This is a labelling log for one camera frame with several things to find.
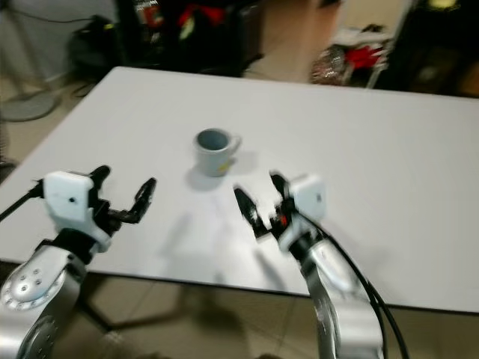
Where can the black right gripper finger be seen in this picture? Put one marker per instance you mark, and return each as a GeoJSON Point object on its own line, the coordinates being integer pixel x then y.
{"type": "Point", "coordinates": [248, 209]}
{"type": "Point", "coordinates": [281, 187]}

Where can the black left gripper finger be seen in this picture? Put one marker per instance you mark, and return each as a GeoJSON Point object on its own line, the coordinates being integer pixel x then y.
{"type": "Point", "coordinates": [146, 200]}
{"type": "Point", "coordinates": [100, 174]}

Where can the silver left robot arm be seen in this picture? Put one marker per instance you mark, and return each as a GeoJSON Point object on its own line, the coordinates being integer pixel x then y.
{"type": "Point", "coordinates": [37, 299]}

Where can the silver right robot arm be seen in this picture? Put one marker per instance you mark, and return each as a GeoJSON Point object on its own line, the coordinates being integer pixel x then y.
{"type": "Point", "coordinates": [340, 299]}

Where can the grey ceramic mug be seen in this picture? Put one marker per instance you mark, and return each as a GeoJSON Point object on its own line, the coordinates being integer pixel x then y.
{"type": "Point", "coordinates": [213, 155]}

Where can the patterned brown bag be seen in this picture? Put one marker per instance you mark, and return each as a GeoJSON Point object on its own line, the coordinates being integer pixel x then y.
{"type": "Point", "coordinates": [328, 67]}

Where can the red cloth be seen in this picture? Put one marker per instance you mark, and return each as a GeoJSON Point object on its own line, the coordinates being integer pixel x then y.
{"type": "Point", "coordinates": [363, 57]}

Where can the white shelf rack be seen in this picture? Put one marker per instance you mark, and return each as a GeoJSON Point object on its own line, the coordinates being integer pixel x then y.
{"type": "Point", "coordinates": [363, 36]}

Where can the red jacket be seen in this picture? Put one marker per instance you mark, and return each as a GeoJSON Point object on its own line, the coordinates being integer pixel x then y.
{"type": "Point", "coordinates": [200, 15]}

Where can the black cabinet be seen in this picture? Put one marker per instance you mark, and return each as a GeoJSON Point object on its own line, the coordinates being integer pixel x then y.
{"type": "Point", "coordinates": [434, 45]}

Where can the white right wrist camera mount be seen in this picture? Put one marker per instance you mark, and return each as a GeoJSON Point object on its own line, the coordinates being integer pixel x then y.
{"type": "Point", "coordinates": [310, 196]}

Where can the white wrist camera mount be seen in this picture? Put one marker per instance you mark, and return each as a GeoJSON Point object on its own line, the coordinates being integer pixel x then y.
{"type": "Point", "coordinates": [67, 198]}
{"type": "Point", "coordinates": [310, 196]}

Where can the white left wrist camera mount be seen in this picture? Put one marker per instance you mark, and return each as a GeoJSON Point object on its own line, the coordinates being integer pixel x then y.
{"type": "Point", "coordinates": [67, 198]}

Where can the grey pedestal fan stand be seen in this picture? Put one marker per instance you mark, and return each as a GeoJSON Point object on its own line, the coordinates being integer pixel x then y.
{"type": "Point", "coordinates": [26, 107]}

